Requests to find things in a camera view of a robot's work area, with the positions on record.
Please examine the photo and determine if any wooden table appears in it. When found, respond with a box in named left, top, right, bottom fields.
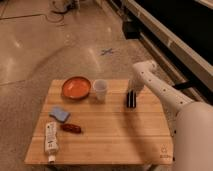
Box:
left=25, top=80, right=173, bottom=165

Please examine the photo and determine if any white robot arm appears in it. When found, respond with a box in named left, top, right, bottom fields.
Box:
left=129, top=60, right=213, bottom=171

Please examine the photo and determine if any orange bowl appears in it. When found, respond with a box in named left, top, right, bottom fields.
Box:
left=62, top=76, right=91, bottom=100

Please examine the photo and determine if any dark red oblong object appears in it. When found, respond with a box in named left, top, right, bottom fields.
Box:
left=60, top=124, right=82, bottom=134

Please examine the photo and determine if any black box on floor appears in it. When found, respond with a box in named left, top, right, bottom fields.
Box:
left=122, top=21, right=140, bottom=39

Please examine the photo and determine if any white tube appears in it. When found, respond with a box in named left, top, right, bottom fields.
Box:
left=45, top=122, right=59, bottom=163

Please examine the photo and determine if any white ceramic cup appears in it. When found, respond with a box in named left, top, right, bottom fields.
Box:
left=93, top=79, right=108, bottom=101

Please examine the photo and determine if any blue sponge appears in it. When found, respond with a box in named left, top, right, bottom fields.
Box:
left=49, top=107, right=70, bottom=123

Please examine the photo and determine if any white device with cable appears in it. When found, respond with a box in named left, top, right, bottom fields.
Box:
left=44, top=0, right=81, bottom=25

